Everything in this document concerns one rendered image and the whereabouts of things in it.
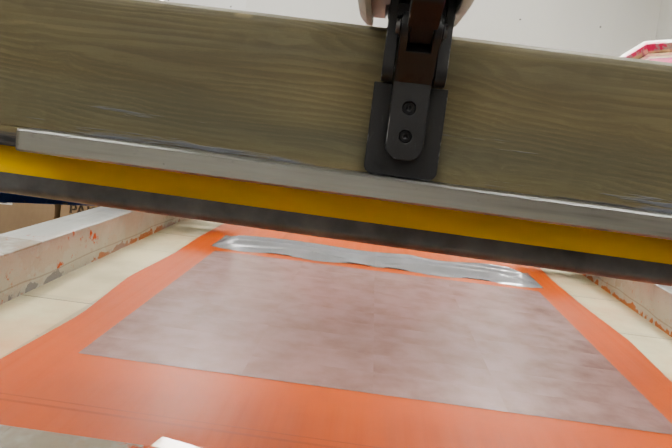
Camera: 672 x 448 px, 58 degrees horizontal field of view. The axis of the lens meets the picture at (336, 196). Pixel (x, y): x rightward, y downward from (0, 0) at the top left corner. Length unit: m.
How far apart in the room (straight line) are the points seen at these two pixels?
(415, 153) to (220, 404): 0.16
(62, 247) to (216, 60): 0.29
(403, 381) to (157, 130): 0.20
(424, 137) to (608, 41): 4.97
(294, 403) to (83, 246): 0.29
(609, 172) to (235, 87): 0.17
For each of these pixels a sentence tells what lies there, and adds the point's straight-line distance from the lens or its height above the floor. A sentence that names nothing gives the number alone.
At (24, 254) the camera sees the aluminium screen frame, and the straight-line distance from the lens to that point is 0.49.
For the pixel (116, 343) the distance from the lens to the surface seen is 0.40.
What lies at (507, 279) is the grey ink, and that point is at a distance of 0.68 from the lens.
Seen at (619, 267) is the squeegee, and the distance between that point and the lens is 0.31.
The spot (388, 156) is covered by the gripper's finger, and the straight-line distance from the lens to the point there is 0.27.
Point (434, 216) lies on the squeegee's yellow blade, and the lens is 0.29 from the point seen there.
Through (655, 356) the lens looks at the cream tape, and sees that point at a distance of 0.54.
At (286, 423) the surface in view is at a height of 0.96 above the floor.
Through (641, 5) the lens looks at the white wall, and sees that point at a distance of 5.35.
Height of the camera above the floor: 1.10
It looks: 7 degrees down
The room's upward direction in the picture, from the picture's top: 7 degrees clockwise
